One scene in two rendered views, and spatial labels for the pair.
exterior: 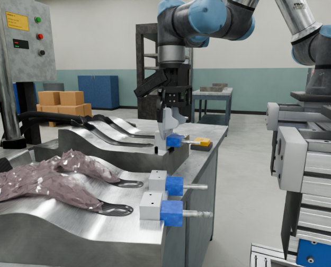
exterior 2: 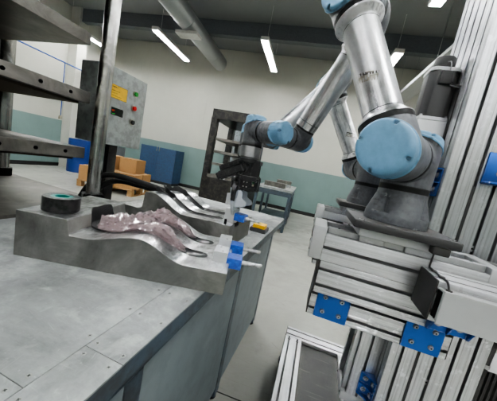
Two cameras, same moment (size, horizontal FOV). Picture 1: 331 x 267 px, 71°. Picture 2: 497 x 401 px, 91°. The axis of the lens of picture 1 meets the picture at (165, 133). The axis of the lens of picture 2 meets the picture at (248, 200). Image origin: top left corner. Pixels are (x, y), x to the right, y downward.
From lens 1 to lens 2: 25 cm
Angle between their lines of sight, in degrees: 8
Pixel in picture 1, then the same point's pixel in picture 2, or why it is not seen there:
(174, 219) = (235, 264)
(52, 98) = not seen: hidden behind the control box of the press
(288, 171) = (314, 243)
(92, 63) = (160, 134)
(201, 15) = (276, 132)
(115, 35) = (190, 113)
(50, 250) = (150, 268)
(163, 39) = (246, 141)
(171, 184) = (234, 245)
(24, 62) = (115, 127)
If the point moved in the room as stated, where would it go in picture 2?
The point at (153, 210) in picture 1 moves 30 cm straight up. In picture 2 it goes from (223, 255) to (246, 137)
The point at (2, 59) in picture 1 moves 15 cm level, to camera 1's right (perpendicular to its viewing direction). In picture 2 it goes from (102, 123) to (136, 130)
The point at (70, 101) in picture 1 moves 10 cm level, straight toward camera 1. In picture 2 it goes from (130, 169) to (130, 169)
